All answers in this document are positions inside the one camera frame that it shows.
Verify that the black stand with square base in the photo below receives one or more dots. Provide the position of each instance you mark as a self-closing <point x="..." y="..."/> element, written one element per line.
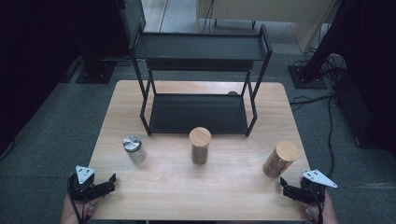
<point x="95" y="71"/>

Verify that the glass jar with silver lid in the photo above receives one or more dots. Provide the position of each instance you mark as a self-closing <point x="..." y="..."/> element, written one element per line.
<point x="136" y="152"/>

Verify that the person's left hand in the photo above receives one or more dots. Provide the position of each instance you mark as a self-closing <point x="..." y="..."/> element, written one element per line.
<point x="76" y="213"/>

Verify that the black box on floor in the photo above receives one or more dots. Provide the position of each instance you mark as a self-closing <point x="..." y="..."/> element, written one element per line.
<point x="353" y="109"/>

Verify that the black curtain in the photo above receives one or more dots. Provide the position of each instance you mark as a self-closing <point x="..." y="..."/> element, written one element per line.
<point x="37" y="46"/>
<point x="373" y="46"/>

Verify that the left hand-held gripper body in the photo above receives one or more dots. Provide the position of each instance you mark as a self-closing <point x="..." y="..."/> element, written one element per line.
<point x="82" y="186"/>

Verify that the black two-tier metal rack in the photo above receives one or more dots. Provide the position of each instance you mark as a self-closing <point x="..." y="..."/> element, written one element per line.
<point x="193" y="113"/>

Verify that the dark tall cabinet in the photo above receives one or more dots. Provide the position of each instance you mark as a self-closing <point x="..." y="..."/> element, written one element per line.
<point x="132" y="18"/>

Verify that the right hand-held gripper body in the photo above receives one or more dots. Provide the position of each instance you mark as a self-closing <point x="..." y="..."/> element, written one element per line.
<point x="313" y="189"/>

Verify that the black slanted stand with base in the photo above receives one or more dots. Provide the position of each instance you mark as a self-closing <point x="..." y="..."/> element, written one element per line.
<point x="306" y="77"/>

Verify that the small dark round object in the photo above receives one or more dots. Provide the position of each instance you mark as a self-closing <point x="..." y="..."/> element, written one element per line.
<point x="232" y="92"/>

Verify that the beige furniture panel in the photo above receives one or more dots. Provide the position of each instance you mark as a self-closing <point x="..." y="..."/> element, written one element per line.
<point x="264" y="11"/>

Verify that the glass jar with wooden lid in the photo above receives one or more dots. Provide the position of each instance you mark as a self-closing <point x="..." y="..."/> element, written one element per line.
<point x="278" y="161"/>
<point x="200" y="146"/>

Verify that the person's right hand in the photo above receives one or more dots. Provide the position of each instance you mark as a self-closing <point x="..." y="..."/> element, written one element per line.
<point x="327" y="214"/>

